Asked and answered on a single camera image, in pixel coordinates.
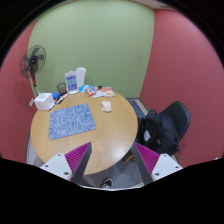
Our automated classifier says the blue patterned mouse pad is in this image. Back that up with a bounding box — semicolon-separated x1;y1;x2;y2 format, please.
48;103;97;141

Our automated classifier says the blue snack packet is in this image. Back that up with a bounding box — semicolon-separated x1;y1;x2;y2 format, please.
78;84;91;94

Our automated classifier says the acrylic sign stand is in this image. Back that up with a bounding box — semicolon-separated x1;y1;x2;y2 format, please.
64;70;80;95

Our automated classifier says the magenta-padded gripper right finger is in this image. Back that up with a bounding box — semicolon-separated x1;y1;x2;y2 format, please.
132;142;184;186

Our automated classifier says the white red-capped marker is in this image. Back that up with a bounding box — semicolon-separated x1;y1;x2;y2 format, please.
55;93;69;105
48;99;59;111

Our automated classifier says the black standing fan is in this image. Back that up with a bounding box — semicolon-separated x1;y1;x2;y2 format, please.
19;44;47;98

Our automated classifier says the white tissue box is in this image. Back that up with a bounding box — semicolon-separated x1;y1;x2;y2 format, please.
33;92;55;112

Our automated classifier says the orange and white snack packet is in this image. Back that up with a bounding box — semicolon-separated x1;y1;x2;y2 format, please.
99;86;115;98

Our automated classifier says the black office chair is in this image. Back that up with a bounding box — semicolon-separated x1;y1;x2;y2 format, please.
159;100;191;158

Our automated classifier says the beige computer mouse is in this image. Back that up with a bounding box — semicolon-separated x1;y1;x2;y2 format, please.
100;100;113;113

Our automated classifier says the black backpack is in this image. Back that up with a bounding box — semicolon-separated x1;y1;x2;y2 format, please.
136;109;181;157

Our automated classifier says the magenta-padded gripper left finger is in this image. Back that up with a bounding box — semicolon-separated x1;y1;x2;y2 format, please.
39;142;93;185

